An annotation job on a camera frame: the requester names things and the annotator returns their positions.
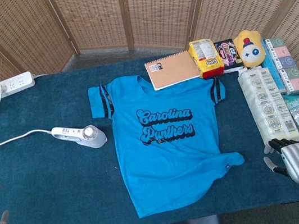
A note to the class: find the white handheld garment steamer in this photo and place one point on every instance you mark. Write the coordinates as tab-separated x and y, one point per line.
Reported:
97	140

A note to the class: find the blue Carolina Panthers t-shirt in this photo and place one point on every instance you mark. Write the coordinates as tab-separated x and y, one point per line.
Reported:
168	160

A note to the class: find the long white tissue pack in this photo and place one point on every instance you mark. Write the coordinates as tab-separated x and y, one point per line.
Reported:
268	104

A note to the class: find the dark teal table cloth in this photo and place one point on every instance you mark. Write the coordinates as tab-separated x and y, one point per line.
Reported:
64	188

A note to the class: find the pastel tissue multi-pack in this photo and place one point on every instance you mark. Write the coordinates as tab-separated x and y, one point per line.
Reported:
287	67

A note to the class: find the white power strip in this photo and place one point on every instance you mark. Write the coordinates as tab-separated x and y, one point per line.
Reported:
19	81

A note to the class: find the yellow plush toy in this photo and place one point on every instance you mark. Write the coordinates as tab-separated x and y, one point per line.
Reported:
250	50

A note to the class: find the black snack packet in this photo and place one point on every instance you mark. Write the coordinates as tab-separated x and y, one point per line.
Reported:
228	54

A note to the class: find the yellow snack bag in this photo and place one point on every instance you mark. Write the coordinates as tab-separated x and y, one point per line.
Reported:
206	54

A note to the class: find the kraft spiral notebook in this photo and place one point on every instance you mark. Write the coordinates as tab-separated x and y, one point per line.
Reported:
174	69

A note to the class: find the wicker folding screen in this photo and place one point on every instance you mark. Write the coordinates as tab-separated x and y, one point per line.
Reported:
95	18

